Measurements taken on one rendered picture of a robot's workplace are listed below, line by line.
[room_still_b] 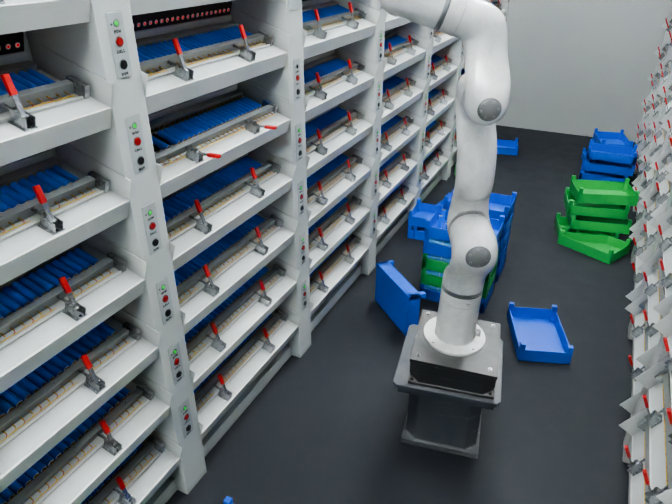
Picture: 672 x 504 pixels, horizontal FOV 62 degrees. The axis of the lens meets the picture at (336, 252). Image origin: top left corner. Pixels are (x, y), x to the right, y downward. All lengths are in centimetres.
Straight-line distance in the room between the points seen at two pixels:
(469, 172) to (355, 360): 106
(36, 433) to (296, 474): 84
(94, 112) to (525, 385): 174
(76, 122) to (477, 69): 85
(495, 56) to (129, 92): 80
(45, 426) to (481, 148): 117
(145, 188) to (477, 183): 81
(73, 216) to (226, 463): 101
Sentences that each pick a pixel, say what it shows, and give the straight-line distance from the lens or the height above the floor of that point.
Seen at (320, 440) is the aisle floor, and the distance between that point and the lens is 197.
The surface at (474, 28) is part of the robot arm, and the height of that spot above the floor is 129.
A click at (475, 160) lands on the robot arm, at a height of 98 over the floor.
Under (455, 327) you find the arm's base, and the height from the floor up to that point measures 46.
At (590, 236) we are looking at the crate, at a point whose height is 4.
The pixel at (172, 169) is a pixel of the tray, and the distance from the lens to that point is 142.
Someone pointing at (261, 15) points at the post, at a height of 126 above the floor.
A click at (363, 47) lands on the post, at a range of 243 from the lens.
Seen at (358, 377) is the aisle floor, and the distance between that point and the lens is 219.
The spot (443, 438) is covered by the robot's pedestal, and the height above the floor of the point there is 5.
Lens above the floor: 146
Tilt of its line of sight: 29 degrees down
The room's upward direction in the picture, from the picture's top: straight up
